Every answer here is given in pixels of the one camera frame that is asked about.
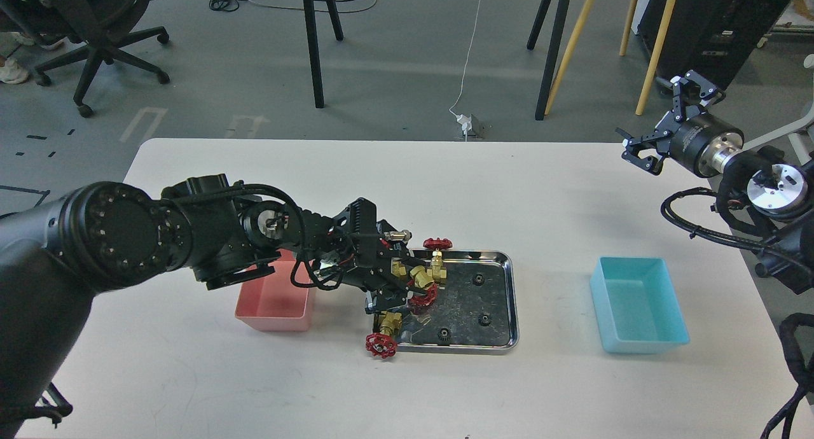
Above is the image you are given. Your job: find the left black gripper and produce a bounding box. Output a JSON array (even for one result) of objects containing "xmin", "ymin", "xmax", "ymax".
[{"xmin": 312, "ymin": 198, "xmax": 436, "ymax": 314}]

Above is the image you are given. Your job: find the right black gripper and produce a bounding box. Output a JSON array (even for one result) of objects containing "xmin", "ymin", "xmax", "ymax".
[{"xmin": 616, "ymin": 70, "xmax": 745, "ymax": 178}]

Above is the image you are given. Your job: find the brass valve tray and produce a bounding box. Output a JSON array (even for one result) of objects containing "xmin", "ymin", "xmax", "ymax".
[{"xmin": 408, "ymin": 283, "xmax": 438, "ymax": 315}]

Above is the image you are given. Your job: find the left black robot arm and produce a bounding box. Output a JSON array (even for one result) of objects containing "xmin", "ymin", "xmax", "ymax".
[{"xmin": 2, "ymin": 174, "xmax": 438, "ymax": 438}]

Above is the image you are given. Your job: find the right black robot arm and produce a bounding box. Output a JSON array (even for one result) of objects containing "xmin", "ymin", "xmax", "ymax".
[{"xmin": 617, "ymin": 70, "xmax": 813, "ymax": 294}]

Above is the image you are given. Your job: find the brass valve back left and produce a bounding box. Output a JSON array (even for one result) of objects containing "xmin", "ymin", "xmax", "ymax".
[{"xmin": 390, "ymin": 260, "xmax": 409, "ymax": 281}]

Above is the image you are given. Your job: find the brass valve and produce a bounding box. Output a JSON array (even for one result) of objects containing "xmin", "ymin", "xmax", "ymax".
[
  {"xmin": 390, "ymin": 260, "xmax": 409, "ymax": 281},
  {"xmin": 364, "ymin": 311, "xmax": 404, "ymax": 359},
  {"xmin": 424, "ymin": 238, "xmax": 453, "ymax": 285}
]

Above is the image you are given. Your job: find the brass valve back right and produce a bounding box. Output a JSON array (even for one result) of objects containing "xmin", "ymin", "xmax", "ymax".
[{"xmin": 424, "ymin": 238, "xmax": 453, "ymax": 285}]

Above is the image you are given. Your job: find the brass valve front left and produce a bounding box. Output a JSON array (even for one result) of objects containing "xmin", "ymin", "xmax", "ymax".
[{"xmin": 364, "ymin": 311, "xmax": 404, "ymax": 359}]

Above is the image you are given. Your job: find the pink plastic box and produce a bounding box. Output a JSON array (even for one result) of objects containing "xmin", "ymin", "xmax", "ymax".
[{"xmin": 235, "ymin": 250, "xmax": 316, "ymax": 331}]

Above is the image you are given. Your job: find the blue plastic box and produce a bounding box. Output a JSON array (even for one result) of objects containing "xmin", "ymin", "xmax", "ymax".
[{"xmin": 590, "ymin": 256, "xmax": 690, "ymax": 354}]

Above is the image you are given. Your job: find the shiny metal tray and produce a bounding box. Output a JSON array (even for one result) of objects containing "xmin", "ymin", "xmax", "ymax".
[{"xmin": 396, "ymin": 249, "xmax": 520, "ymax": 353}]

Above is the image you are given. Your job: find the yellow wooden leg right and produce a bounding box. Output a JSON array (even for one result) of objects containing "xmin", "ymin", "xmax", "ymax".
[{"xmin": 619, "ymin": 0, "xmax": 677, "ymax": 115}]

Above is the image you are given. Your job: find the yellow wooden leg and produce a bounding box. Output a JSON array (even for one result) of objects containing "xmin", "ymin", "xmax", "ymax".
[
  {"xmin": 619, "ymin": 0, "xmax": 677, "ymax": 115},
  {"xmin": 544, "ymin": 0, "xmax": 595, "ymax": 115}
]

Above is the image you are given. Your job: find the white power adapter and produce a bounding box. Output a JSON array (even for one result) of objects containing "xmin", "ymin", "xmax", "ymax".
[{"xmin": 455, "ymin": 114, "xmax": 486, "ymax": 141}]

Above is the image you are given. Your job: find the black stand leg right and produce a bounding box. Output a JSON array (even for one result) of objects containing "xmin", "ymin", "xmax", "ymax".
[{"xmin": 526, "ymin": 0, "xmax": 571, "ymax": 121}]

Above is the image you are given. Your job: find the black stand leg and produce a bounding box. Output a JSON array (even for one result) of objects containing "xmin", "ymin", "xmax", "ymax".
[
  {"xmin": 526, "ymin": 0, "xmax": 571, "ymax": 121},
  {"xmin": 302, "ymin": 0, "xmax": 344, "ymax": 109}
]

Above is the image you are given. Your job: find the black stand leg left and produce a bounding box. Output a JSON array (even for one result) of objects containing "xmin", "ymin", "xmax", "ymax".
[{"xmin": 302, "ymin": 0, "xmax": 344, "ymax": 109}]

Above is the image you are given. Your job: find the black office chair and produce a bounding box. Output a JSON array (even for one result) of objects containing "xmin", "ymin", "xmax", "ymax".
[{"xmin": 2, "ymin": 0, "xmax": 170, "ymax": 118}]

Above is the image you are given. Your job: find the white cable on floor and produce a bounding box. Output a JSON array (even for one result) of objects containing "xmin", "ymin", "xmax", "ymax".
[{"xmin": 449, "ymin": 0, "xmax": 488, "ymax": 118}]

